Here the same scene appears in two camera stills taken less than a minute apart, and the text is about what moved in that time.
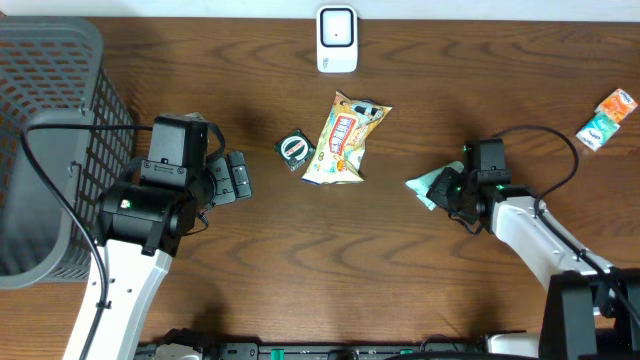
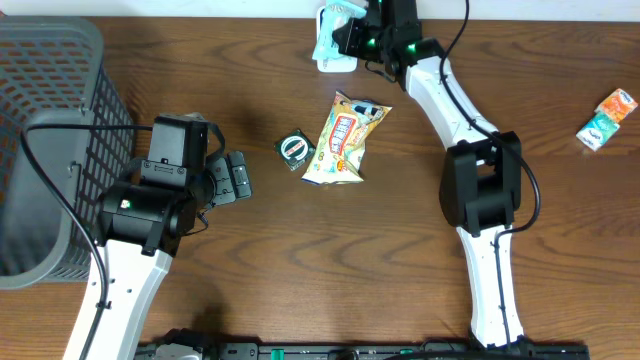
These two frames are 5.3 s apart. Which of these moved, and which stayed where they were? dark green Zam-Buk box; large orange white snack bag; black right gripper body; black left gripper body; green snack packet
Moved: black right gripper body; green snack packet
Stayed: large orange white snack bag; dark green Zam-Buk box; black left gripper body
